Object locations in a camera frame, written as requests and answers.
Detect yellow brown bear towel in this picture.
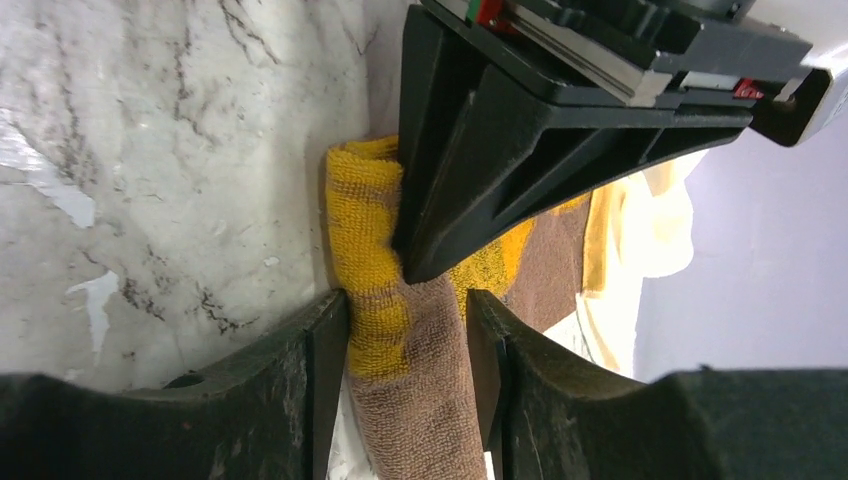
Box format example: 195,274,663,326
323,135,627,480

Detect cream white towel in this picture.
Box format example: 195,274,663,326
324,148,710,480

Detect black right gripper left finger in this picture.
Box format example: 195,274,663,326
1,290,349,479

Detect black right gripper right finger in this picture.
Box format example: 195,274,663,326
466,290,847,479

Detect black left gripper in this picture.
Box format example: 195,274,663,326
392,1,812,284

